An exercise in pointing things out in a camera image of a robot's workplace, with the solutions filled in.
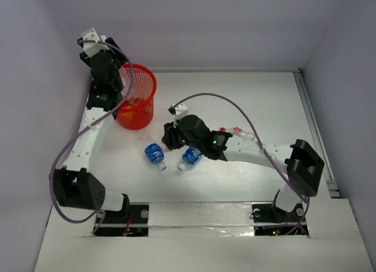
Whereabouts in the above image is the clear bottle blue label right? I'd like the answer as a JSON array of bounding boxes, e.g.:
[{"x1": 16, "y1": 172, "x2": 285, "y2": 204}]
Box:
[{"x1": 177, "y1": 147, "x2": 202, "y2": 171}]

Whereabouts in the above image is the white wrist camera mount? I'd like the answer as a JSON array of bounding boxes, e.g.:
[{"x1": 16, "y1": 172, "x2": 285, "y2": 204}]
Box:
[
  {"x1": 168, "y1": 103, "x2": 189, "y2": 127},
  {"x1": 81, "y1": 28, "x2": 109, "y2": 58}
]

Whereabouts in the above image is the red plastic mesh bin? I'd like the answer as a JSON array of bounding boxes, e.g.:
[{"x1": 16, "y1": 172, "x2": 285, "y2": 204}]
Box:
[{"x1": 116, "y1": 63, "x2": 157, "y2": 130}]

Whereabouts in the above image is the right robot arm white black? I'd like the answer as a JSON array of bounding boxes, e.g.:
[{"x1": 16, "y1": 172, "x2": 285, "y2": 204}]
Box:
[{"x1": 162, "y1": 115, "x2": 324, "y2": 220}]

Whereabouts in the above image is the small orange juice bottle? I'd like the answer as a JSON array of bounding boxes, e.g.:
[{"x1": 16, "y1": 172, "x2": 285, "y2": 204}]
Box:
[{"x1": 117, "y1": 103, "x2": 136, "y2": 121}]

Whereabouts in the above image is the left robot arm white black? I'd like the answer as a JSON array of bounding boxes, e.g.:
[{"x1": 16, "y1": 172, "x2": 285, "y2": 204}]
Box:
[{"x1": 49, "y1": 31, "x2": 135, "y2": 222}]

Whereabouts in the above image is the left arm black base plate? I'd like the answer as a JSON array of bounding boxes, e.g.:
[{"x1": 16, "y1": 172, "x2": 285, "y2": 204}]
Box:
[{"x1": 93, "y1": 203, "x2": 149, "y2": 237}]

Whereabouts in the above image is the clear bottle blue label left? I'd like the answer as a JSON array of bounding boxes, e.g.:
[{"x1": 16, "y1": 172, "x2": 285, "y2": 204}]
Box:
[{"x1": 139, "y1": 129, "x2": 167, "y2": 171}]

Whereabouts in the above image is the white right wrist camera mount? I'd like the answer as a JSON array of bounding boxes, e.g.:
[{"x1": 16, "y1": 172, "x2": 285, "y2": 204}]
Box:
[{"x1": 168, "y1": 103, "x2": 189, "y2": 127}]

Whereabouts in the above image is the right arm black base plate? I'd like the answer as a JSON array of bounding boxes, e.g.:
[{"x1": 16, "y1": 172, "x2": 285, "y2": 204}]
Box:
[{"x1": 250, "y1": 203, "x2": 308, "y2": 236}]

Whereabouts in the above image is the clear bottle blue label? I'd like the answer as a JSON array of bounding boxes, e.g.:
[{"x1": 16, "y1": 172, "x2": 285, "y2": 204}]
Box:
[
  {"x1": 139, "y1": 129, "x2": 167, "y2": 171},
  {"x1": 177, "y1": 147, "x2": 202, "y2": 171}
]

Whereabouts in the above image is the clear bottle with red cap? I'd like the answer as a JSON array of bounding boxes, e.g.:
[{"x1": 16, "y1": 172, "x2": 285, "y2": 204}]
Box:
[{"x1": 219, "y1": 127, "x2": 255, "y2": 141}]

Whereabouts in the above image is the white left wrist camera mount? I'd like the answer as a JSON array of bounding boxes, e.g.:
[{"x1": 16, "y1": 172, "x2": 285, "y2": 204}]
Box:
[{"x1": 81, "y1": 28, "x2": 109, "y2": 58}]

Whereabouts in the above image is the clear bottle with white cap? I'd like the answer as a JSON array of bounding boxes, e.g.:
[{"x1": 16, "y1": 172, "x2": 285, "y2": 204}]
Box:
[{"x1": 120, "y1": 75, "x2": 142, "y2": 106}]

